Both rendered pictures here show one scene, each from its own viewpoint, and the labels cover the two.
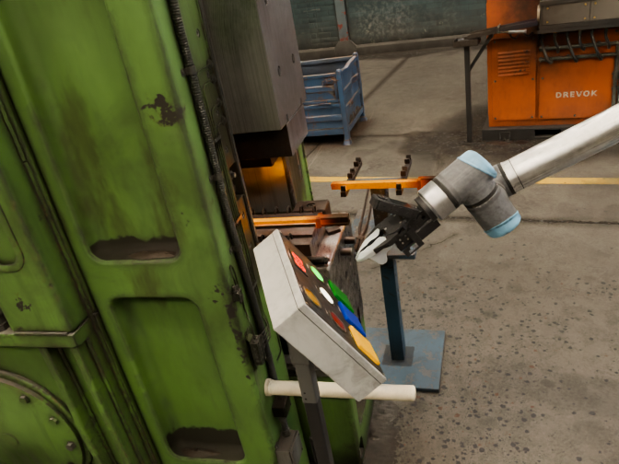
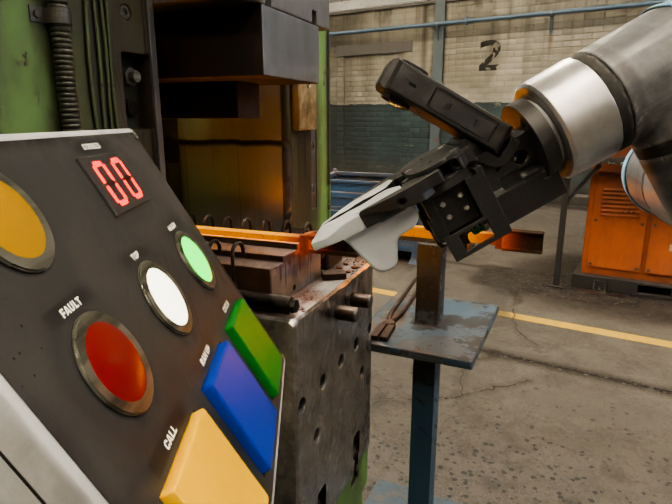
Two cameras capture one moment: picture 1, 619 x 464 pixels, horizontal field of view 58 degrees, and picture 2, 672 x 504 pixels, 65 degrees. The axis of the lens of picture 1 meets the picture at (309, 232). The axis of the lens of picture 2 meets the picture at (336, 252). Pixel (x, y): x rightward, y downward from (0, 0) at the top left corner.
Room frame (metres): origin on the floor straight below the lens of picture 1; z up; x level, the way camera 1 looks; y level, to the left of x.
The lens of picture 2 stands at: (0.71, -0.15, 1.21)
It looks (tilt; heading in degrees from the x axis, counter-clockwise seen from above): 14 degrees down; 4
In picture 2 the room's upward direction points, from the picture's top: straight up
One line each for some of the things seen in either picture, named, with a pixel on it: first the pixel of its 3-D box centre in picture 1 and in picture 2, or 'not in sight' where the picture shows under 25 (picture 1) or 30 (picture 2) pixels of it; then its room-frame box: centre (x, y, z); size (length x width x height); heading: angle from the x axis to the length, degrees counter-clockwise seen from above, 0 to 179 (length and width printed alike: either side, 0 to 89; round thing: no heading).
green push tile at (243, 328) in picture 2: (339, 297); (251, 347); (1.15, -0.04, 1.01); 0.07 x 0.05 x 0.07; 7
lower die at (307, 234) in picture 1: (257, 237); (197, 256); (1.66, 0.18, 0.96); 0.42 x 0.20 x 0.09; 72
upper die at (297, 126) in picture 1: (232, 134); (184, 54); (1.66, 0.18, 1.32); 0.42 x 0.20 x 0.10; 72
